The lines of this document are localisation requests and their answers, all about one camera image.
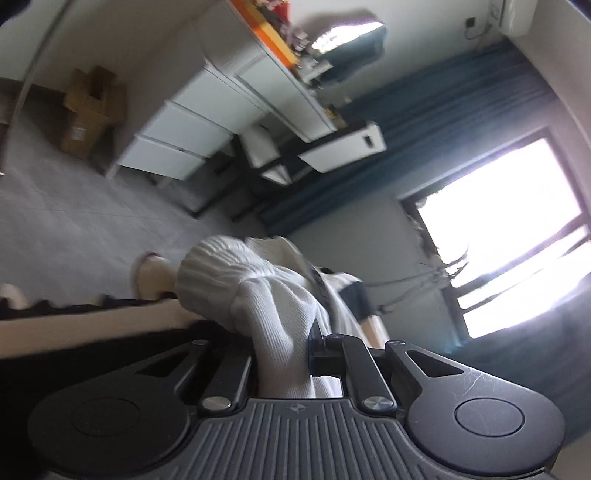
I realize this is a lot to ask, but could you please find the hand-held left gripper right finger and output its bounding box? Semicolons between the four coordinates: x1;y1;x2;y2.
307;323;467;413

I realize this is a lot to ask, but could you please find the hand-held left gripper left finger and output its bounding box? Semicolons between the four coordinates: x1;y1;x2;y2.
131;339;254;413

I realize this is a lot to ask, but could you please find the white knit sweater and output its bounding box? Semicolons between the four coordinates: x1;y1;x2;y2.
175;234;389;400

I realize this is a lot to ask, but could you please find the beige slipper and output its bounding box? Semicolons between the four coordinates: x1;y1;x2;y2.
131;251;180;301
0;282;29;311

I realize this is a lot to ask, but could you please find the metal drying rack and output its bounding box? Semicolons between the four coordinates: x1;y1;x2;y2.
369;240;474;317

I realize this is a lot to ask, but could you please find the blue curtain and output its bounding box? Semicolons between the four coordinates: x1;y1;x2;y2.
259;39;568;232
383;318;591;446

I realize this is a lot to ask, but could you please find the white storage box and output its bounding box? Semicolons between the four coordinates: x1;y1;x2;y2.
298;121;387;174

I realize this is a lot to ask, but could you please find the bright window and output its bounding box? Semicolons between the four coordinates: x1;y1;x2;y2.
399;131;591;340

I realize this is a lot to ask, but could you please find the white desk with drawers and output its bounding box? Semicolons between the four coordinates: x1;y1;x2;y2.
105;0;340;190

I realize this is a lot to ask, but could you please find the brown cardboard box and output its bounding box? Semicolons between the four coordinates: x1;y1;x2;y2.
59;66;127;160

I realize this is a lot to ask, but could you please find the dark bag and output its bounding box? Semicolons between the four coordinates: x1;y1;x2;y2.
309;21;387;88

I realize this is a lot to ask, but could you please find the orange box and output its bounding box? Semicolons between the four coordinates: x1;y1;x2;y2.
231;0;298;65

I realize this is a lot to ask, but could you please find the grey pole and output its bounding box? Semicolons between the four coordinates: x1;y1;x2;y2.
0;0;72;174

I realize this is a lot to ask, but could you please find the bed with beige frame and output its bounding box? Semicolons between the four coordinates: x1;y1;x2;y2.
0;295;222;365

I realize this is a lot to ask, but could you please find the white chair with black frame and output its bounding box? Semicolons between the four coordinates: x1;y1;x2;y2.
189;122;298;222

